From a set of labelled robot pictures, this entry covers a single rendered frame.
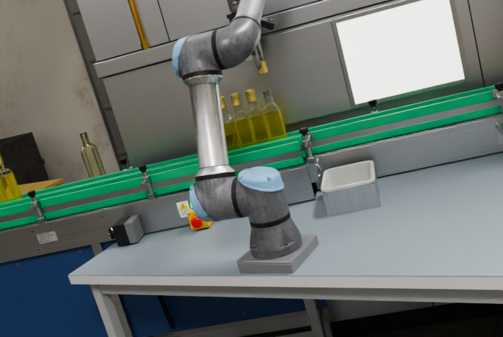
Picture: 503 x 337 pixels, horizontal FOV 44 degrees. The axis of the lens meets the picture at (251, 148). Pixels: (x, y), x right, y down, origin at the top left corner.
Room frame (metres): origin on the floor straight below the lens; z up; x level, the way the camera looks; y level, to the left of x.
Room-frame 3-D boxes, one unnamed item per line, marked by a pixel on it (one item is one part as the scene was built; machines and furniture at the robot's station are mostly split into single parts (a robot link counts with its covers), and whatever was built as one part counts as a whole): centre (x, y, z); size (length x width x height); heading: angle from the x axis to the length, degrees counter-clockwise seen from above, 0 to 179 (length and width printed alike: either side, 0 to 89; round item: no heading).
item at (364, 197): (1.98, -0.29, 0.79); 0.27 x 0.17 x 0.08; 167
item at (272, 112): (2.23, -0.11, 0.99); 0.06 x 0.06 x 0.21; 76
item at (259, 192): (1.65, 0.01, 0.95); 0.13 x 0.12 x 0.14; 69
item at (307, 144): (2.08, -0.19, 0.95); 0.17 x 0.03 x 0.12; 167
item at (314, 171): (2.10, -0.20, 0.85); 0.09 x 0.04 x 0.07; 167
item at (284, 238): (1.65, 0.01, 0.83); 0.15 x 0.15 x 0.10
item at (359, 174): (1.96, -0.28, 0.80); 0.22 x 0.17 x 0.09; 167
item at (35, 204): (2.28, 0.85, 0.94); 0.07 x 0.04 x 0.13; 167
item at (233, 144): (2.27, 0.06, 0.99); 0.06 x 0.06 x 0.21; 78
